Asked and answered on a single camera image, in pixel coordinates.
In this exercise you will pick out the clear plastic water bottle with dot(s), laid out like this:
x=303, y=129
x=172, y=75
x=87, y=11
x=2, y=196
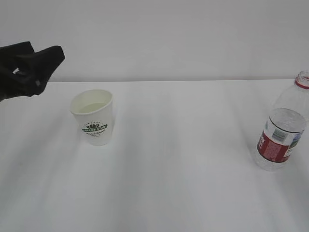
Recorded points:
x=285, y=125

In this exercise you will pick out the white paper coffee cup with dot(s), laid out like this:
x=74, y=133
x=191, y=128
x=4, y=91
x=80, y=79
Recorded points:
x=92, y=110

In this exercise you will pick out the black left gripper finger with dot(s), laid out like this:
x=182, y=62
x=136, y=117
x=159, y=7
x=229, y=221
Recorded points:
x=7, y=53
x=38, y=67

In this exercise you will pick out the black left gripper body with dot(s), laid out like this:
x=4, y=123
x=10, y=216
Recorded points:
x=20, y=78

